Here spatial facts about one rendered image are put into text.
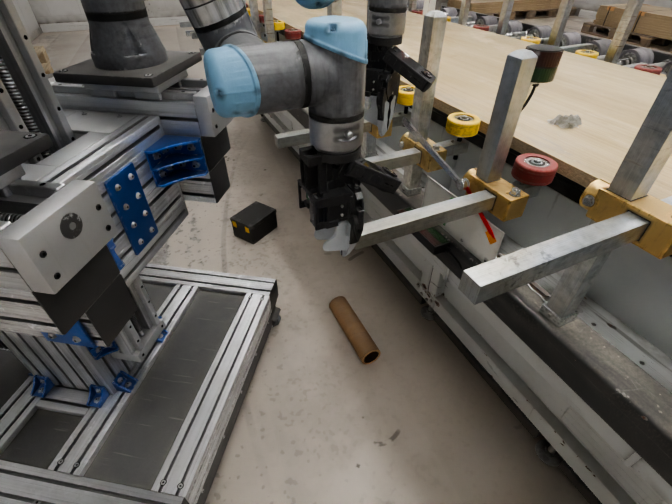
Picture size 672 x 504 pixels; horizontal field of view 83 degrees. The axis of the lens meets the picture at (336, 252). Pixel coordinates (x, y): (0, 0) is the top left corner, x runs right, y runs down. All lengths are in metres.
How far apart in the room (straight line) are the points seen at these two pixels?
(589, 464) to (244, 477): 0.97
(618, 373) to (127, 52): 1.09
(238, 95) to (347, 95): 0.13
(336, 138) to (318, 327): 1.18
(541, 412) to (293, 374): 0.82
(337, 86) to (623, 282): 0.73
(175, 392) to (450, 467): 0.87
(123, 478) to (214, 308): 0.57
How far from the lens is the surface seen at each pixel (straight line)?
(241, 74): 0.46
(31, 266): 0.58
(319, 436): 1.38
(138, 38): 0.98
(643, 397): 0.80
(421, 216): 0.71
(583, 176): 0.90
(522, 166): 0.85
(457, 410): 1.47
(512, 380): 1.39
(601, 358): 0.81
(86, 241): 0.62
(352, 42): 0.49
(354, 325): 1.51
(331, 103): 0.50
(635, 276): 0.97
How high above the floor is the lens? 1.26
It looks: 40 degrees down
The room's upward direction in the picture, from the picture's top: straight up
